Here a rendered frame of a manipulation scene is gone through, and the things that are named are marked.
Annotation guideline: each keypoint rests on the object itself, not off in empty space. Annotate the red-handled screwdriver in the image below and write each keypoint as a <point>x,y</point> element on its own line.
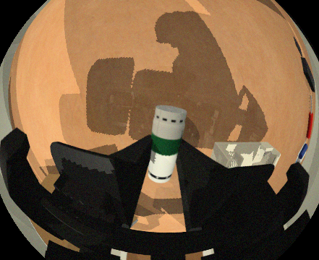
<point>309,127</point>

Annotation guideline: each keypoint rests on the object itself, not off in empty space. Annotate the white and grey battery with green band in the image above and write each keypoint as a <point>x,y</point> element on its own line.
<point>168,126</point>

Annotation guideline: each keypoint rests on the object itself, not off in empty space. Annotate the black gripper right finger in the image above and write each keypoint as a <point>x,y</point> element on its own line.
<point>205,184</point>

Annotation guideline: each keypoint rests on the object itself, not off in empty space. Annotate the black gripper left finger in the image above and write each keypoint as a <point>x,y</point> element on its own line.
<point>121,174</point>

